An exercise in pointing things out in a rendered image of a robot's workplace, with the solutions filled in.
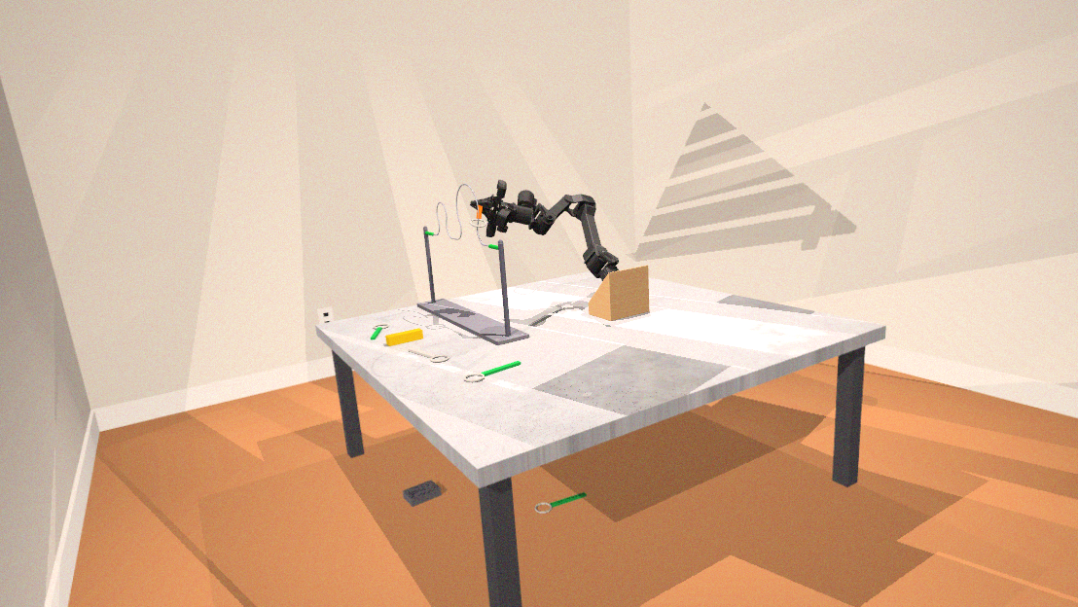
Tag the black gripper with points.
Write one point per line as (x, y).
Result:
(493, 201)

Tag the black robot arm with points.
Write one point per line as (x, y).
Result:
(595, 257)

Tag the yellow flat bar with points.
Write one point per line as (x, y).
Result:
(404, 337)

